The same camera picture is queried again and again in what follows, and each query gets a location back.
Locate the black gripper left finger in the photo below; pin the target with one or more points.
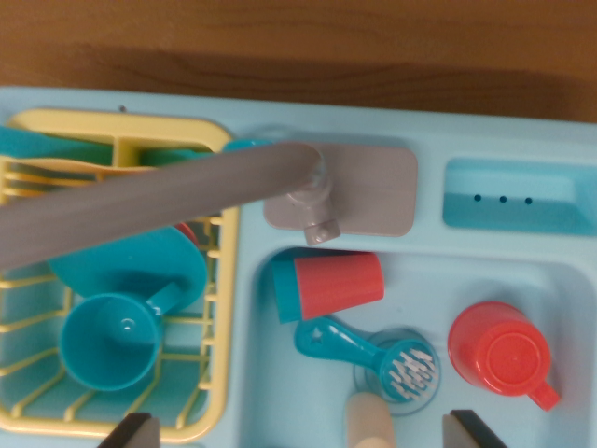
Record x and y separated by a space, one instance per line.
140 434

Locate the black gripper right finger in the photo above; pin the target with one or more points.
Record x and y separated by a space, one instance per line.
462 431

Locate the cream toy detergent bottle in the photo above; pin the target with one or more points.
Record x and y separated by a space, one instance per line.
370 420

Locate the light blue toy sink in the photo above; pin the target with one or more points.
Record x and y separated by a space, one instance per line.
490 270

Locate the teal dish brush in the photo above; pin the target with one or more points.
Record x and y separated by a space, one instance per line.
345 347

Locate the teal toy plate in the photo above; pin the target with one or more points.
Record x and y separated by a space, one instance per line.
140 261

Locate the red tumbler with teal band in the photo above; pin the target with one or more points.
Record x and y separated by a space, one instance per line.
340 284

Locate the red toy plate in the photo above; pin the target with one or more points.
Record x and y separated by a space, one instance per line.
189 233

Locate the grey toy faucet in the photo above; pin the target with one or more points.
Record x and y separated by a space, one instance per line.
186 191

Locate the teal toy knife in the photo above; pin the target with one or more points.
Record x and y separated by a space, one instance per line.
42 144

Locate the teal toy spoon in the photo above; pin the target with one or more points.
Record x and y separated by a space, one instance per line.
242 144

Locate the yellow dish rack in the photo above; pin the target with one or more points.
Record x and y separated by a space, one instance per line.
140 123

